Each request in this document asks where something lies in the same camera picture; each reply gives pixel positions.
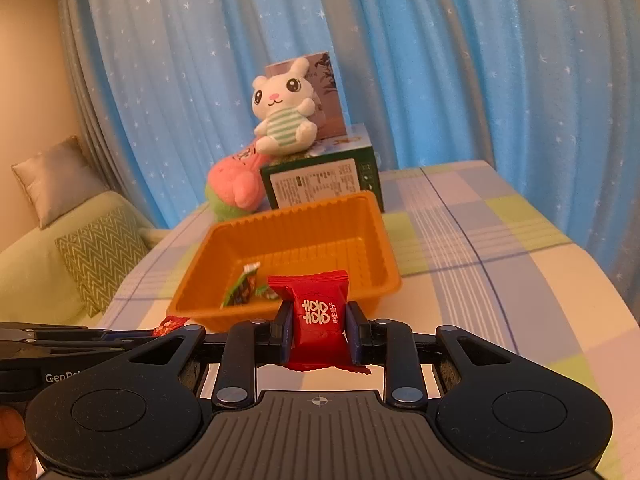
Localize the pink star plush toy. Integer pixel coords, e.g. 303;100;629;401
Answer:
205;142;273;222

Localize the pale printed tall box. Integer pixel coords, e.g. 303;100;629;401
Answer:
265;51;351;141

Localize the green zigzag cushion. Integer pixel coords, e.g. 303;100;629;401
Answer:
55;208;151;318

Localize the orange plastic tray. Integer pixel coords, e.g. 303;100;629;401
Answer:
167;191;402;333

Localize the large red snack packet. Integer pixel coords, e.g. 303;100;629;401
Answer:
267;270;372;376

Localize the grey satin cushion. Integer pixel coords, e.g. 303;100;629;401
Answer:
11;135;106;231

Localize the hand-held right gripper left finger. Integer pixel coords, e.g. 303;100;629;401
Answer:
127;302;296;408

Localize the small red candy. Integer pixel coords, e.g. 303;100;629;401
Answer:
152;315;188;337

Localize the light green sofa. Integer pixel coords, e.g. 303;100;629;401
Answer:
0;190;171;341

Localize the dark green carton box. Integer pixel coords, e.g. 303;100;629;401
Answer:
260;124;385;213

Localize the blue star-print curtain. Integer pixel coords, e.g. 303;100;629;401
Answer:
57;0;640;281

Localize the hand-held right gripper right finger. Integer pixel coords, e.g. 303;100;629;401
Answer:
347;301;511;408

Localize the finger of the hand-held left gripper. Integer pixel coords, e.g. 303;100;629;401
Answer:
0;322;157;338
0;338;153;357

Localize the person's left hand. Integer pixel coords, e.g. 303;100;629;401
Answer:
0;405;39;480

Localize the white rabbit plush toy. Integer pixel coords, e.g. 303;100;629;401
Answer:
251;57;326;155

